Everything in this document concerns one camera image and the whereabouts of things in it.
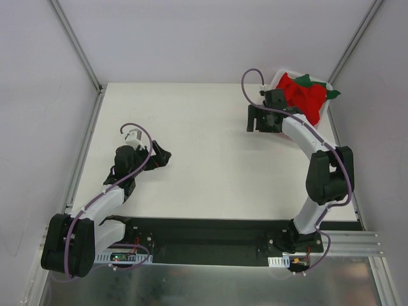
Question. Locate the green t-shirt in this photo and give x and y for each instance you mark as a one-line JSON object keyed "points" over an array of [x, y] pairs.
{"points": [[305, 81]]}

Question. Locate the white cable duct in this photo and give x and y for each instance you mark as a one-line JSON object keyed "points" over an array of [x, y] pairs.
{"points": [[122, 258], [279, 262]]}

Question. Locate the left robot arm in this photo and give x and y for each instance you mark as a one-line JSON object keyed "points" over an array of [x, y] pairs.
{"points": [[74, 239]]}

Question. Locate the right white cable duct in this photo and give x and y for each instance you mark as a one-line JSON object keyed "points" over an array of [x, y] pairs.
{"points": [[279, 262]]}

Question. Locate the red t-shirt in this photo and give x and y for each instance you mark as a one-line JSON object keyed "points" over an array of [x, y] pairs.
{"points": [[309, 100]]}

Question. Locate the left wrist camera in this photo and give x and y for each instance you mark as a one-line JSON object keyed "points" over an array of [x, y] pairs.
{"points": [[133, 138]]}

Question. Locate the left white cable duct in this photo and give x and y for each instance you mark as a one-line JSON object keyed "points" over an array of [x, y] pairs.
{"points": [[122, 258]]}

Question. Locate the left aluminium frame post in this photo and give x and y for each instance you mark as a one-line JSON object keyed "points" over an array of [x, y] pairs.
{"points": [[76, 45]]}

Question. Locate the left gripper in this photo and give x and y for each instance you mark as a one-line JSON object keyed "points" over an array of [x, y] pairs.
{"points": [[150, 158]]}

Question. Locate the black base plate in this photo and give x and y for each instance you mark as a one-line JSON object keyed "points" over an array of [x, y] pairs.
{"points": [[216, 242]]}

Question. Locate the aluminium frame post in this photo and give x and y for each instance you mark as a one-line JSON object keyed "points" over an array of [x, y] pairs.
{"points": [[76, 45], [359, 33]]}

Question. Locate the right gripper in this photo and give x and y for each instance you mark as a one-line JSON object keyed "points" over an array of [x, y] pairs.
{"points": [[258, 118]]}

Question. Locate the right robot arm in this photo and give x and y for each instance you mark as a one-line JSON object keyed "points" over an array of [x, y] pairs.
{"points": [[330, 177]]}

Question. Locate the right aluminium frame post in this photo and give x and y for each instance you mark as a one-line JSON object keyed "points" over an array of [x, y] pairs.
{"points": [[359, 33]]}

